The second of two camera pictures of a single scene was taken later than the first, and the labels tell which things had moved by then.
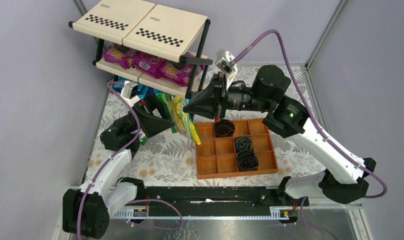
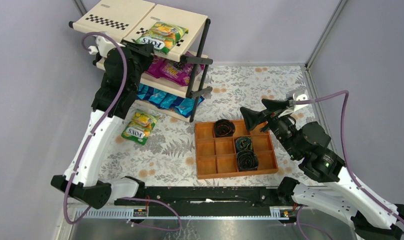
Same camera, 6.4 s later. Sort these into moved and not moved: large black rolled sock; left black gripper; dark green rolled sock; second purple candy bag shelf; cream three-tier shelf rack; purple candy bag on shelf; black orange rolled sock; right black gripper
Moved: right black gripper; left black gripper
Not moved: second purple candy bag shelf; purple candy bag on shelf; dark green rolled sock; black orange rolled sock; cream three-tier shelf rack; large black rolled sock
